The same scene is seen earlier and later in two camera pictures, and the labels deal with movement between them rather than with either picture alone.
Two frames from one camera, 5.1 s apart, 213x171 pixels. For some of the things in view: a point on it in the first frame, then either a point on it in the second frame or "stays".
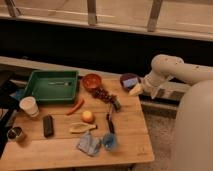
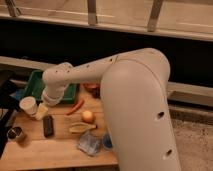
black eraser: [48, 125] stays
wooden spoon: [80, 127] stays
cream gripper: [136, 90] → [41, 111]
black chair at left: [9, 103] stays
